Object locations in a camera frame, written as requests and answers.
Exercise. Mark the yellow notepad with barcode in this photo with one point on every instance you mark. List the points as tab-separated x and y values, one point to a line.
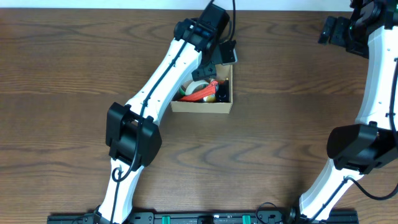
209	99

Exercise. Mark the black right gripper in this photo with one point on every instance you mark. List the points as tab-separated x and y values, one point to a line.
337	35

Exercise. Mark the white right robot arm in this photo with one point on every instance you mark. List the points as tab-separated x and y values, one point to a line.
371	142

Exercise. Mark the green tape roll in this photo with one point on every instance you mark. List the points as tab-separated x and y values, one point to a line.
182	90

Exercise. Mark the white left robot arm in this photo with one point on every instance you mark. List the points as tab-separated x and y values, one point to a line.
132	130

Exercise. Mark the beige masking tape roll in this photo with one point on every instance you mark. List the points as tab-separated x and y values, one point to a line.
196	86

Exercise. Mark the brown cardboard box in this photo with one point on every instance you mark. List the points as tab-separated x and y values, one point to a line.
222	72

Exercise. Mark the orange utility knife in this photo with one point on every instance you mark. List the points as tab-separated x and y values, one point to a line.
199	95

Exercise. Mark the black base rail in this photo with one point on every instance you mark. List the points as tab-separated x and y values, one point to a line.
263	216

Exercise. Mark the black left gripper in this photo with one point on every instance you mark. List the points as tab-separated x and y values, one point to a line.
207	72

